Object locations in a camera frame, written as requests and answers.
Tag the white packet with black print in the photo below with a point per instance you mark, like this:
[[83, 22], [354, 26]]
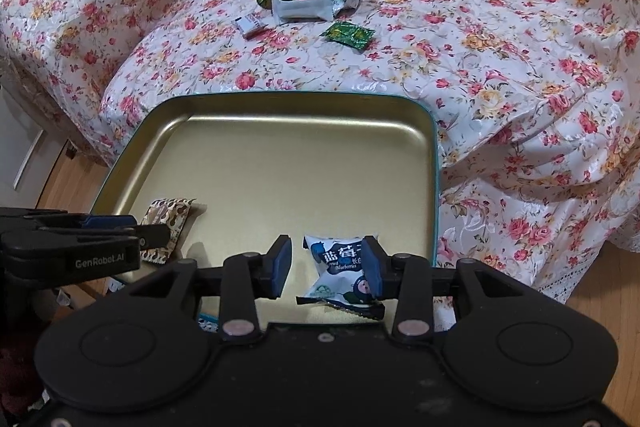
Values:
[[249, 25]]

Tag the gold tin tray teal rim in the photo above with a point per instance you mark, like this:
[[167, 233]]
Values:
[[300, 167]]

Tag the silver white snack packet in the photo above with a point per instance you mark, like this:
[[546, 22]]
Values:
[[305, 11]]

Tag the dark green foil candy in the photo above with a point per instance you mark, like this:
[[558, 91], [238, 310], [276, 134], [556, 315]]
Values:
[[347, 34]]

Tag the blue white blueberry snack packet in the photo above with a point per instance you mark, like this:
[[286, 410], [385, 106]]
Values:
[[335, 267]]

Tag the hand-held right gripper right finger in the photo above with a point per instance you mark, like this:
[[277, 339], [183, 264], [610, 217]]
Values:
[[372, 269]]

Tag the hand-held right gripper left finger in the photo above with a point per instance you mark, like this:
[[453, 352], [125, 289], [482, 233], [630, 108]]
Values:
[[282, 264]]

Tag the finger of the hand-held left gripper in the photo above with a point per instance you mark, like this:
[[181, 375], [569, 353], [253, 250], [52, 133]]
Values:
[[110, 222], [155, 237]]

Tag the brown heart pattern snack packet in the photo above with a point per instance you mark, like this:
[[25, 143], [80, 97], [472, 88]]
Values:
[[167, 217]]

